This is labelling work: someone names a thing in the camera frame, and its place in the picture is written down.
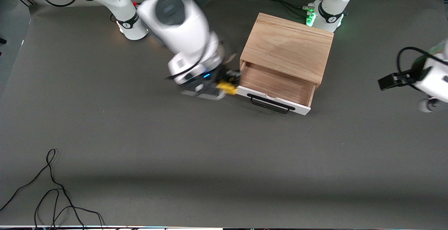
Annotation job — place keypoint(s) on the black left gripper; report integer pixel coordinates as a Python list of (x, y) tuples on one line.
[(403, 77)]

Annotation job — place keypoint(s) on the wooden drawer cabinet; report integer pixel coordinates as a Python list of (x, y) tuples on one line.
[(287, 44)]

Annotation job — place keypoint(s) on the yellow cube block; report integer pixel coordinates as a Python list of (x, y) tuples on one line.
[(226, 88)]

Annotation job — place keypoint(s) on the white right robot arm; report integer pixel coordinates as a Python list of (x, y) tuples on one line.
[(175, 23)]

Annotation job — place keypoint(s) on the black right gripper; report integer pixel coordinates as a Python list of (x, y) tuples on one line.
[(224, 73)]

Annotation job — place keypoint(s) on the dark grey table mat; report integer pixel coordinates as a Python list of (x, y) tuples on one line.
[(224, 153)]

